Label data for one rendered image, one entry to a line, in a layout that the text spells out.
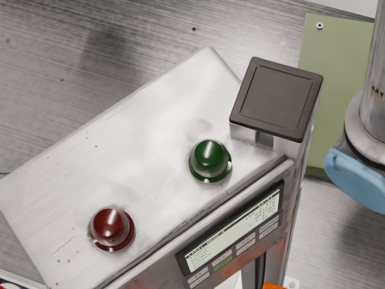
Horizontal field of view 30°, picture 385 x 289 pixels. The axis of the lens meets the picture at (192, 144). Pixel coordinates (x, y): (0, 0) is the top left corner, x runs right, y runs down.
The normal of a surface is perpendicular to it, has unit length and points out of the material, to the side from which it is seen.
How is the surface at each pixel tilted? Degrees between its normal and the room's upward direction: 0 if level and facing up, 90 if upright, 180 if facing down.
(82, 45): 0
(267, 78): 0
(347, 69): 5
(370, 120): 88
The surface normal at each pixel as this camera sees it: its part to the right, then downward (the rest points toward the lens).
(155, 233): -0.08, -0.37
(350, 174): -0.60, 0.77
